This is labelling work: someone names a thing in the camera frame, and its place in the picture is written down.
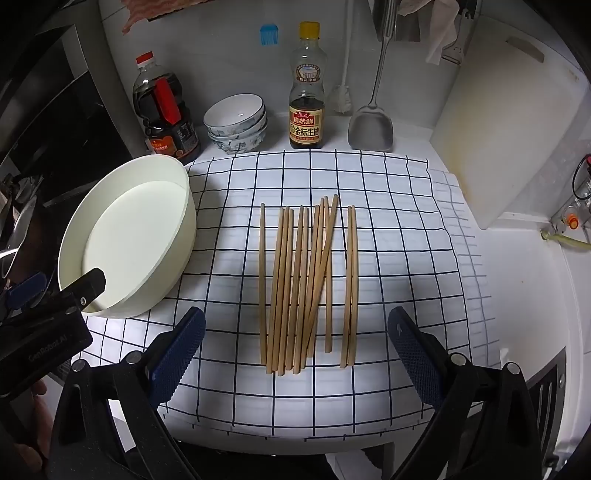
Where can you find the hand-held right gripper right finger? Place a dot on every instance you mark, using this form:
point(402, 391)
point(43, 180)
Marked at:
point(411, 355)

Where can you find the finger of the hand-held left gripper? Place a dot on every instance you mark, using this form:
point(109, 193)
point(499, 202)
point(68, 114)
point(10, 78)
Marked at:
point(25, 293)
point(87, 286)

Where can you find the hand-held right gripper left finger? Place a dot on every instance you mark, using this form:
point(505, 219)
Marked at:
point(180, 355)

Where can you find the large white round basin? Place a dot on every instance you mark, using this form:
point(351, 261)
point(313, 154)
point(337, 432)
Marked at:
point(134, 230)

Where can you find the wooden chopstick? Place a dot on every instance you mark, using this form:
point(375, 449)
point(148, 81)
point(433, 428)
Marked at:
point(322, 263)
point(302, 281)
point(353, 286)
point(286, 286)
point(295, 281)
point(327, 295)
point(262, 286)
point(310, 277)
point(277, 286)
point(347, 286)

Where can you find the person's left hand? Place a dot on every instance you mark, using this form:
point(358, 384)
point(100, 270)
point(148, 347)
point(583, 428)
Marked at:
point(25, 438)

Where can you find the white black-checked cloth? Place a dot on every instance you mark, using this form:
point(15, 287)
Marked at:
point(406, 258)

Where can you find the black vented appliance panel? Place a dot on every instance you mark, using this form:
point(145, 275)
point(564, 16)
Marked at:
point(547, 401)

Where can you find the gas valve with orange knob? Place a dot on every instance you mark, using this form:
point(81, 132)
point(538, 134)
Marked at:
point(572, 221)

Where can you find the white blue-patterned bowl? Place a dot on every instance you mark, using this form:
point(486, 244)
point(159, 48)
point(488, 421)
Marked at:
point(258, 131)
point(235, 110)
point(244, 145)

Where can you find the metal spatula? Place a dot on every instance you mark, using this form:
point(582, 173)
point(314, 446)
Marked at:
point(371, 127)

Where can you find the white cutting board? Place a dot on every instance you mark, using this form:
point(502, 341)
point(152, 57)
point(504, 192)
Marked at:
point(498, 129)

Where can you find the soy sauce bottle yellow cap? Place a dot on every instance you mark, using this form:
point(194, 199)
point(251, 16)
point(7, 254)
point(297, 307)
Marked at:
point(306, 115)

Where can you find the white bottle brush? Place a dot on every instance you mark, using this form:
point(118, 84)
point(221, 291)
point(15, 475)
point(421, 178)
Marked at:
point(342, 99)

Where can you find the red patterned cloth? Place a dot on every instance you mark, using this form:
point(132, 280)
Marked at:
point(152, 11)

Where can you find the hanging beige towel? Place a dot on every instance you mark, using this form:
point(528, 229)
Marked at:
point(438, 32)

